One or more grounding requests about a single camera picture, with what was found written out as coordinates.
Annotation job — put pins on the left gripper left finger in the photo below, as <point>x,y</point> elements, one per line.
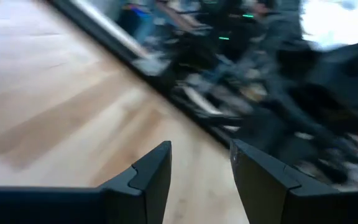
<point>73,205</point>

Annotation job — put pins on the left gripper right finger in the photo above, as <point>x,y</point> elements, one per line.
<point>291,205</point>

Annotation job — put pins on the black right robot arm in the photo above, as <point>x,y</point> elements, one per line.
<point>331,77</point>

